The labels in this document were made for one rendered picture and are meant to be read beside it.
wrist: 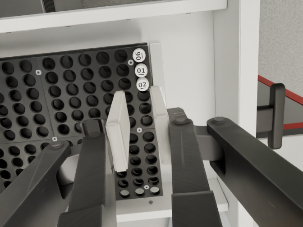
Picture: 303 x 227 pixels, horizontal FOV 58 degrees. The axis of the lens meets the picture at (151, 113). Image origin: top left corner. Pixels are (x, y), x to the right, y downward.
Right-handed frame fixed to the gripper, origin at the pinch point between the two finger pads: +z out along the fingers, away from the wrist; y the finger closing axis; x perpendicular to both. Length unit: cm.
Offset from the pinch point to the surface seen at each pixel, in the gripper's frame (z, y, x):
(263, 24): 99, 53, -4
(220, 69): 13.6, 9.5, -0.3
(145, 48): 10.2, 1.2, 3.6
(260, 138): 24.3, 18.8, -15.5
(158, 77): 15.4, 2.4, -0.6
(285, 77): 99, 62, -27
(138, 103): 10.3, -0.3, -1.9
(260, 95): 51, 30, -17
